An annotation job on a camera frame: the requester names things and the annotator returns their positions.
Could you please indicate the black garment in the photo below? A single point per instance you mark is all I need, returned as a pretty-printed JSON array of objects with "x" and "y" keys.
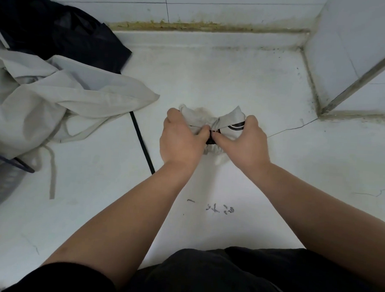
[{"x": 57, "y": 32}]

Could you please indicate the person's right thumb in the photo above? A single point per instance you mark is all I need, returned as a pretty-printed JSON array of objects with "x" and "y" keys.
[{"x": 221, "y": 140}]

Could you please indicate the grey laundry basket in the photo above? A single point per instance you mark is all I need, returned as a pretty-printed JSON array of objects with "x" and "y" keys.
[{"x": 3, "y": 182}]

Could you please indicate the white sock with black stripes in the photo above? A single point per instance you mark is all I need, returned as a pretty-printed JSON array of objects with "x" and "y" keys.
[{"x": 224, "y": 122}]

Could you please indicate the person's left hand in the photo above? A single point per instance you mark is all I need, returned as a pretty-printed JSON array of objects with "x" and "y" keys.
[{"x": 179, "y": 144}]

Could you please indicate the person's left thumb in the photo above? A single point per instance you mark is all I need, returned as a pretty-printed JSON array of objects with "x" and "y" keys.
[{"x": 203, "y": 134}]

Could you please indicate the person's left forearm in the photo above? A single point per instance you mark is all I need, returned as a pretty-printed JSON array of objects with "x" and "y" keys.
[{"x": 120, "y": 223}]

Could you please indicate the person's right forearm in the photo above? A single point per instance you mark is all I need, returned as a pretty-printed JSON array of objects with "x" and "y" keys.
[{"x": 328, "y": 221}]

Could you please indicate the light grey garment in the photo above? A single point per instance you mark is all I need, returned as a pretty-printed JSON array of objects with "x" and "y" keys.
[{"x": 55, "y": 98}]

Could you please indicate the person's right hand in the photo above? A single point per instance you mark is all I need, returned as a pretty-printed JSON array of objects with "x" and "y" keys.
[{"x": 247, "y": 146}]

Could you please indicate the person's black clothing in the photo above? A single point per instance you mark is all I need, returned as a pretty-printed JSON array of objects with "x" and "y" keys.
[{"x": 225, "y": 274}]

